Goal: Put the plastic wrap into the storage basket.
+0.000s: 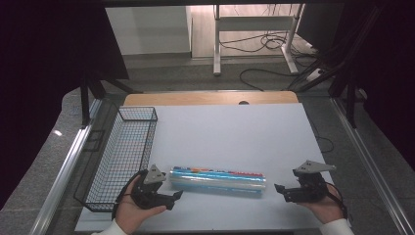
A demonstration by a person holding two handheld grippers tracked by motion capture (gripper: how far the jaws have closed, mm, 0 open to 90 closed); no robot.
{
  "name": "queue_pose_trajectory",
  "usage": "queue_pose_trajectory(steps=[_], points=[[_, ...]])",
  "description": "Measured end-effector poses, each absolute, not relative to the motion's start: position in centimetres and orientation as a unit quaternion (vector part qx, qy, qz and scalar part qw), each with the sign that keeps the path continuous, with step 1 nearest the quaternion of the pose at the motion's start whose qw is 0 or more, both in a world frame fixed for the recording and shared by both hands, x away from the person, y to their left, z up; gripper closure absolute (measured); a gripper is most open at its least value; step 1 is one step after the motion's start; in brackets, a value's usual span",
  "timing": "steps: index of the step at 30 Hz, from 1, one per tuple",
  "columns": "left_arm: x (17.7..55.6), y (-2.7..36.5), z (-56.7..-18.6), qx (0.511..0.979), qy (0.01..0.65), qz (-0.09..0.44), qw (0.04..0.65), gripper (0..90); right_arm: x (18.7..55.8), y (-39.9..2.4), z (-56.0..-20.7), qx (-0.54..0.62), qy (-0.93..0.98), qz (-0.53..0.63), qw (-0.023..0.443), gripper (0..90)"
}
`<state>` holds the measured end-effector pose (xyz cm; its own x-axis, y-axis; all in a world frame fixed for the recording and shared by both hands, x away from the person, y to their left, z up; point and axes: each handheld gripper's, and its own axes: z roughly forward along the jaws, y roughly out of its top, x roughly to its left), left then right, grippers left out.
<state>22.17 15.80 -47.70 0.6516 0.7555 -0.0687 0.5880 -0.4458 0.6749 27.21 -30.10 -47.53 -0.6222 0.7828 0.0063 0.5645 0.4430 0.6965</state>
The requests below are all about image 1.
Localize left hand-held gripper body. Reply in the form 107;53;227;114
130;164;168;211

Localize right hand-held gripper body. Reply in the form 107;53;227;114
291;160;337;204

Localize person's left hand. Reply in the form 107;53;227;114
115;175;168;235

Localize person's right hand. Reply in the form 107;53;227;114
298;192;346;225

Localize person's left white sleeve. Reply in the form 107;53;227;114
91;219;129;235

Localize person's white sleeve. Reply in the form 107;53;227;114
317;217;355;235
91;219;129;235

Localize person's right white sleeve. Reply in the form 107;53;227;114
317;217;355;235

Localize white table mat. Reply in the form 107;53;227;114
74;103;335;233

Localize black metal stand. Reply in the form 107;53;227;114
79;67;145;129
287;6;386;129

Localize white power strip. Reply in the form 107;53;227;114
305;68;324;83

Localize dark curtain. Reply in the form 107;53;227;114
0;0;129;210
329;3;415;172

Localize white cabinet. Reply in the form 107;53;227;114
105;6;194;57

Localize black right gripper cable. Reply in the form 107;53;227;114
324;181;349;220

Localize thin black looped cable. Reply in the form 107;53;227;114
307;117;335;154

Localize black wire basket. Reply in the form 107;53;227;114
73;106;159;213

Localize aluminium rail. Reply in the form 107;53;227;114
29;97;103;235
330;97;415;235

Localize long black floor cable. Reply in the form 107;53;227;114
239;68;297;92

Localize tangled black floor cables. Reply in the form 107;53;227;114
218;29;319;59

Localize white metal desk frame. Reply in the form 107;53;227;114
212;3;305;77

